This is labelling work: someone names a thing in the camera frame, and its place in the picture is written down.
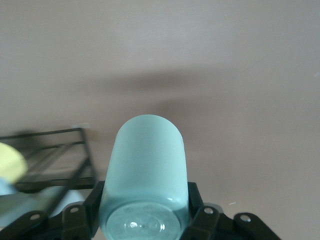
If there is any pale green cup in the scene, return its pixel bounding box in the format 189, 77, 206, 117
98, 114, 191, 240

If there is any yellow cup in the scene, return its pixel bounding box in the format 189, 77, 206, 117
0, 142, 28, 185

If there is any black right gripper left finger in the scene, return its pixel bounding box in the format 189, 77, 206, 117
0, 180, 106, 240

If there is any black wire cup rack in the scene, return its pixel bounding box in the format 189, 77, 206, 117
0, 127, 97, 226

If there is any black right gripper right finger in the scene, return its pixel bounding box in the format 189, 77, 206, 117
186, 181, 282, 240

